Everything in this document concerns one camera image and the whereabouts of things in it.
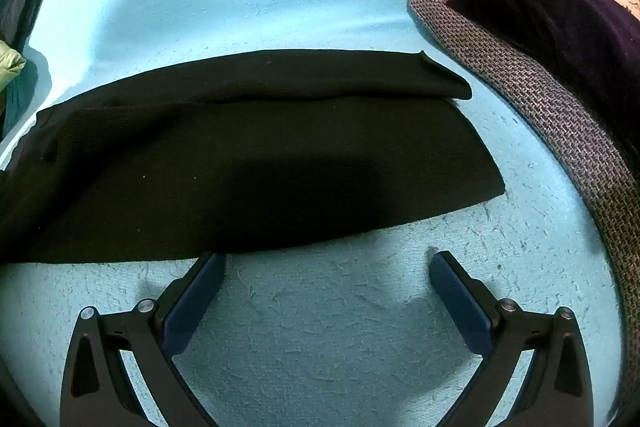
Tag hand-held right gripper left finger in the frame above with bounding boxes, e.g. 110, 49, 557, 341
60, 252, 227, 427

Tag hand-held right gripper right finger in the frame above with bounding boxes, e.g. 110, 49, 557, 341
429, 250, 596, 427

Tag black pants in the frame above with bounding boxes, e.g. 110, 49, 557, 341
0, 49, 505, 265

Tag teal cloth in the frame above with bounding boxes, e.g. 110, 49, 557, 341
0, 72, 32, 135

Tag dark purple cloth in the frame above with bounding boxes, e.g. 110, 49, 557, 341
446, 0, 640, 142

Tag green cloth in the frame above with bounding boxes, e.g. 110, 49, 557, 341
0, 39, 27, 92

